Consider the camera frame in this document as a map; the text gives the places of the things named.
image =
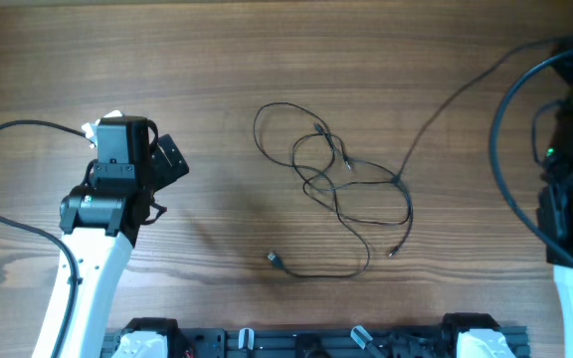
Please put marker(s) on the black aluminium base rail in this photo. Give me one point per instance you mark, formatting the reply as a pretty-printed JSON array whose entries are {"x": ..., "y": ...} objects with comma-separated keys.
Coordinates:
[{"x": 457, "y": 335}]

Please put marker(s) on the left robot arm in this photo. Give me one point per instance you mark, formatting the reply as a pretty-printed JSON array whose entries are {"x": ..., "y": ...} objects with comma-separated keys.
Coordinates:
[{"x": 100, "y": 220}]

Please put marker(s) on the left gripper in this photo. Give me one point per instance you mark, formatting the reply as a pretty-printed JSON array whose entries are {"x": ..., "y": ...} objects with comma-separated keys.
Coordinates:
[{"x": 165, "y": 175}]

